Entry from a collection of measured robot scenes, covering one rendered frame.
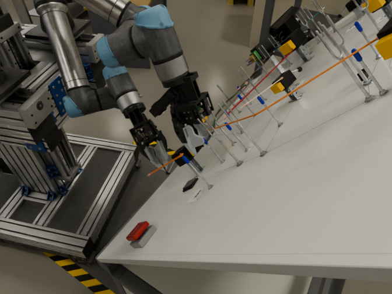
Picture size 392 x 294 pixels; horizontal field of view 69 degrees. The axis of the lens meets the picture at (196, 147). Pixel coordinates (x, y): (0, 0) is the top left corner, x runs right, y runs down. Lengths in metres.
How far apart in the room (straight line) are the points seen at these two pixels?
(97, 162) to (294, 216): 1.87
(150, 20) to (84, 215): 1.45
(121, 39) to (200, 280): 0.73
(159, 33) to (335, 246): 0.51
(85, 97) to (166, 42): 0.44
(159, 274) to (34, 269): 1.21
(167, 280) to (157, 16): 0.76
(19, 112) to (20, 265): 1.19
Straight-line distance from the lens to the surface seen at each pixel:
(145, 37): 0.66
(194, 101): 0.68
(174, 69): 0.66
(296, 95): 0.78
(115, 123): 2.76
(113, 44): 0.70
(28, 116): 1.18
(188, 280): 0.99
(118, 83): 0.91
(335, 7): 3.84
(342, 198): 0.36
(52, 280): 2.02
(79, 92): 1.00
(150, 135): 0.84
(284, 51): 1.06
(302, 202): 0.40
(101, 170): 2.09
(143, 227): 0.71
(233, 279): 1.00
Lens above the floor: 1.74
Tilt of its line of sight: 45 degrees down
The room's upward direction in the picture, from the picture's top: straight up
